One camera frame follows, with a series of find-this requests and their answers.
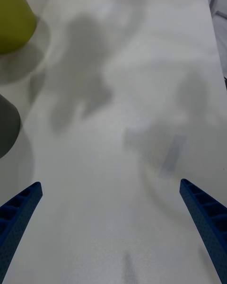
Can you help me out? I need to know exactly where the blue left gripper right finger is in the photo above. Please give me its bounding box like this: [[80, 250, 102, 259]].
[[179, 178, 227, 284]]

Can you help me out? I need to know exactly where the yellow-green plastic bin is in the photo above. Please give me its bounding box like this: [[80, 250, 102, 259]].
[[0, 0, 38, 54]]

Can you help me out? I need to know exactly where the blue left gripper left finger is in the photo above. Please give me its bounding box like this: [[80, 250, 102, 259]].
[[0, 181, 44, 284]]

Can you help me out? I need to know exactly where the grey plastic bin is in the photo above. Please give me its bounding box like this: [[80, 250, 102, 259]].
[[0, 94, 21, 159]]

